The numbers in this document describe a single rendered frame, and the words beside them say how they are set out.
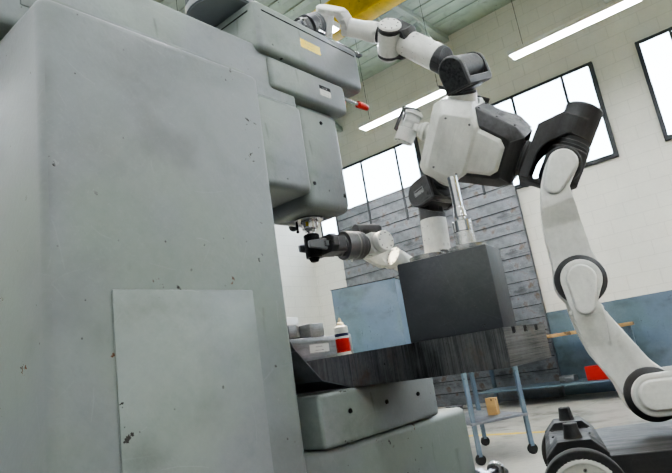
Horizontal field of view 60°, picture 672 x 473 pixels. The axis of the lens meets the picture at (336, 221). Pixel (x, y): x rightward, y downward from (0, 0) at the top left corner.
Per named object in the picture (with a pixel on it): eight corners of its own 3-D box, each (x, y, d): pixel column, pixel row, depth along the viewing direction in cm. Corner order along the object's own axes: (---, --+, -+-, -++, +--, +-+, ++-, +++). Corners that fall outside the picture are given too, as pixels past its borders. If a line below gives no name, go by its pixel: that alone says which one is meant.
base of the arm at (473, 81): (495, 89, 189) (464, 92, 197) (492, 48, 186) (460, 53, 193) (471, 96, 179) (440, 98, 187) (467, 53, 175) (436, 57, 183)
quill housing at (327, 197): (304, 231, 185) (291, 138, 192) (354, 212, 172) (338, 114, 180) (260, 225, 170) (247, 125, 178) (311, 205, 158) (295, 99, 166)
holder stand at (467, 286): (429, 341, 144) (414, 263, 149) (517, 326, 134) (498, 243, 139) (410, 343, 134) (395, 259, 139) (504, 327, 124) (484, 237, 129)
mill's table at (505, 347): (215, 402, 208) (213, 379, 210) (552, 357, 134) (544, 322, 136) (159, 412, 191) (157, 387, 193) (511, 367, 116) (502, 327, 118)
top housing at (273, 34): (307, 122, 206) (301, 81, 210) (365, 92, 191) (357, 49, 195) (199, 86, 170) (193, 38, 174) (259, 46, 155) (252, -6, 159)
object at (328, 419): (348, 422, 186) (342, 383, 189) (441, 414, 165) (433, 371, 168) (226, 455, 148) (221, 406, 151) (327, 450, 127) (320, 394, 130)
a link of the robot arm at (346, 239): (308, 236, 177) (339, 236, 184) (312, 267, 175) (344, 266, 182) (331, 225, 168) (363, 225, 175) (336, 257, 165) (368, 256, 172)
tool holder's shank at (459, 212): (469, 218, 137) (459, 174, 139) (455, 220, 137) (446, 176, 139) (466, 221, 140) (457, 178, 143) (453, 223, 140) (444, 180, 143)
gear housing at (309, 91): (294, 142, 196) (290, 115, 199) (349, 115, 182) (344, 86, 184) (215, 120, 171) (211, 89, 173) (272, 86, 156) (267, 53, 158)
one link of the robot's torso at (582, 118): (602, 120, 185) (546, 106, 191) (606, 105, 173) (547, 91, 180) (571, 201, 183) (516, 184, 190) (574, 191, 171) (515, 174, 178)
